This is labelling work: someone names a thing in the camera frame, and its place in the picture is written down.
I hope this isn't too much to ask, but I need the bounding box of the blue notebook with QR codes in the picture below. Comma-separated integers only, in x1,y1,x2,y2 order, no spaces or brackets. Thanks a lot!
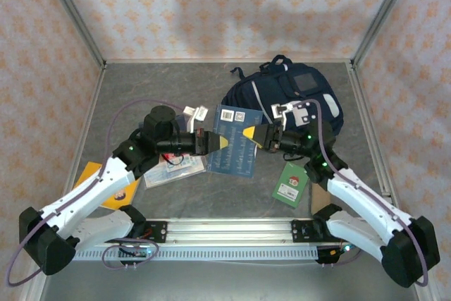
206,104,264,178

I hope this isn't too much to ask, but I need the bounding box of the green notebook with house print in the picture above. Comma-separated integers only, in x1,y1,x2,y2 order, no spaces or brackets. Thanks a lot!
271,163,309,209

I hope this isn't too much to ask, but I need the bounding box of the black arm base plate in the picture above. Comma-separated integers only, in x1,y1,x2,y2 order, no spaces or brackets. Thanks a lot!
291,219,354,244
104,221,168,245

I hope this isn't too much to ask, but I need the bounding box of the small black controller board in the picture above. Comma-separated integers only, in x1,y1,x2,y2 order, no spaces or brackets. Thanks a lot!
315,242,362,266
118,246,156,267

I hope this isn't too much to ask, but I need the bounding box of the aluminium frame post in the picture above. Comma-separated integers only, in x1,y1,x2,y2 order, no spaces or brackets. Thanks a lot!
350,0,421,69
37,0,107,69

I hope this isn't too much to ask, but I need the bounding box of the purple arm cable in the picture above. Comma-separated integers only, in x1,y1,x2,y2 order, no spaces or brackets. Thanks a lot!
5,99,190,288
302,99,430,287

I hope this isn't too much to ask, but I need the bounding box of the grey metal panel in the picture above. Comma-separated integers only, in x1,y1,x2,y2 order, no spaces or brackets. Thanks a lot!
40,260,420,301

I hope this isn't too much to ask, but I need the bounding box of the aluminium side rail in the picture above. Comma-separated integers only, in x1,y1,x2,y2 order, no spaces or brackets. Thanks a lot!
56,64,106,218
347,63,402,217

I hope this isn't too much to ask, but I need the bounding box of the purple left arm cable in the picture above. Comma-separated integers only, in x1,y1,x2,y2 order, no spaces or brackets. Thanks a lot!
5,99,190,288

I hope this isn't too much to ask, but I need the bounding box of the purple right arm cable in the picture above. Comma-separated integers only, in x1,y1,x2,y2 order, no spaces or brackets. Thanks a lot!
302,99,430,287

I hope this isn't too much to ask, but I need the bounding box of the clear plastic stationery pouch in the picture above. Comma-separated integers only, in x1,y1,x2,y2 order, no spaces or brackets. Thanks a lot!
142,154,207,189

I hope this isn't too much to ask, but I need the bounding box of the navy blue backpack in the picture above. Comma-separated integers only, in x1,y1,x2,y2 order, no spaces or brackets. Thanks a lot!
221,54,345,140

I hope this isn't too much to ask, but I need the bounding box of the aluminium front rail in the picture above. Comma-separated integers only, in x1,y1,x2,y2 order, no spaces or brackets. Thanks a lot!
140,219,332,247

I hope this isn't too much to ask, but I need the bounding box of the aluminium back rail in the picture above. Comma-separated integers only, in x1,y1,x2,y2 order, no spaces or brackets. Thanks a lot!
104,58,354,66

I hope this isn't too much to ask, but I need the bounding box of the brown cardboard notebook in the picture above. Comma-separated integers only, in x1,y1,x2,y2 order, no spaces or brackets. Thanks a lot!
309,183,334,219

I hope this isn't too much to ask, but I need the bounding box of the white slotted cable duct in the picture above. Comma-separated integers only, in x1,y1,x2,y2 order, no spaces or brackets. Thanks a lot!
72,247,320,262

